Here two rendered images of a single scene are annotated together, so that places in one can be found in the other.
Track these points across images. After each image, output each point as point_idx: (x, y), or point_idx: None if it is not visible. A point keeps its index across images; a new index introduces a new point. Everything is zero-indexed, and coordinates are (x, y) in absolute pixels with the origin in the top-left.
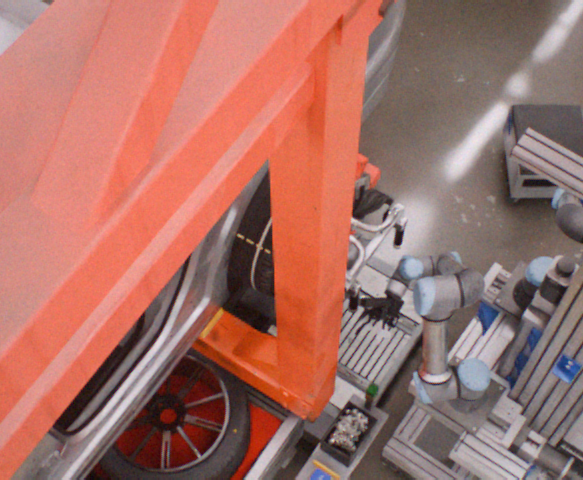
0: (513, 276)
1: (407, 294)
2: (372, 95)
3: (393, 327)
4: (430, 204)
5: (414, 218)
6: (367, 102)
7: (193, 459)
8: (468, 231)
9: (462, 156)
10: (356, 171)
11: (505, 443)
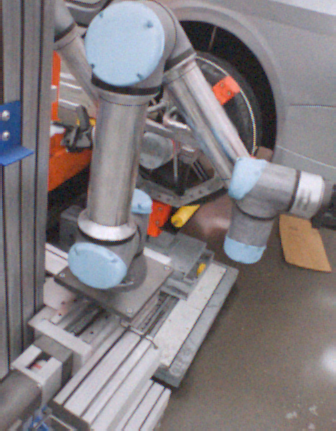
0: (145, 257)
1: (175, 344)
2: (332, 167)
3: (60, 143)
4: (293, 379)
5: (270, 364)
6: (322, 165)
7: None
8: (276, 419)
9: None
10: (216, 84)
11: None
